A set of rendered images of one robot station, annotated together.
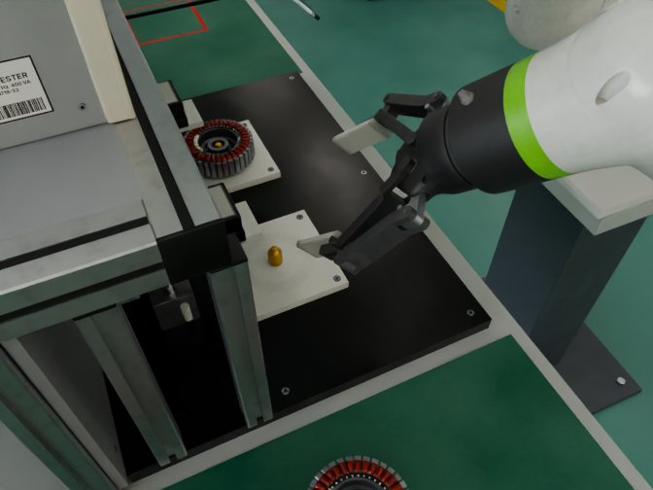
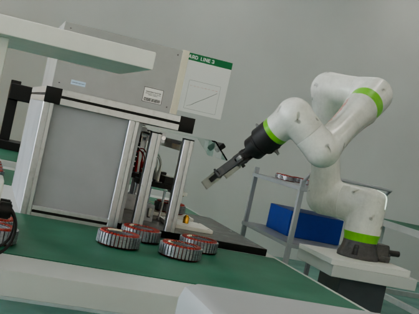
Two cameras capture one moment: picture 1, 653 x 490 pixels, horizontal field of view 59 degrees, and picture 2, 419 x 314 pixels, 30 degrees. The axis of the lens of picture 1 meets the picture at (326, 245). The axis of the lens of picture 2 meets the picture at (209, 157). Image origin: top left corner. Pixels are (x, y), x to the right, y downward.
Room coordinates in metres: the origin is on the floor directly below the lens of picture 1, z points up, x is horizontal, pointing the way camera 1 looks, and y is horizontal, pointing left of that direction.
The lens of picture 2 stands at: (-2.01, -0.34, 1.06)
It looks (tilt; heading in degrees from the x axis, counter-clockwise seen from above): 1 degrees down; 8
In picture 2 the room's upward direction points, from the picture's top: 12 degrees clockwise
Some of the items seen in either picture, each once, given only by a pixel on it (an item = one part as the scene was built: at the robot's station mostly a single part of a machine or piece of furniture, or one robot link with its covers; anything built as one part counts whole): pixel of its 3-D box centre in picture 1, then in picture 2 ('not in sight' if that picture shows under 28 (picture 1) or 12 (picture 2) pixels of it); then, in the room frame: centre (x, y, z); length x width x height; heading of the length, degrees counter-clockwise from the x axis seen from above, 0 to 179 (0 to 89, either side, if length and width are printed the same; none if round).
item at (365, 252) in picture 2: not in sight; (371, 250); (0.85, -0.56, 0.80); 0.26 x 0.15 x 0.06; 123
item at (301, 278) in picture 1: (276, 263); (184, 224); (0.50, 0.07, 0.78); 0.15 x 0.15 x 0.01; 25
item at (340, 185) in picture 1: (237, 218); (171, 223); (0.60, 0.13, 0.76); 0.64 x 0.47 x 0.02; 25
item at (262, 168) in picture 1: (221, 159); (168, 214); (0.72, 0.17, 0.78); 0.15 x 0.15 x 0.01; 25
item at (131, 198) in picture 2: not in sight; (130, 200); (0.66, 0.30, 0.80); 0.08 x 0.05 x 0.06; 25
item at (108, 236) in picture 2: not in sight; (118, 238); (-0.08, 0.14, 0.77); 0.11 x 0.11 x 0.04
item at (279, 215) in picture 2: not in sight; (303, 244); (3.37, -0.30, 0.51); 1.01 x 0.60 x 1.01; 25
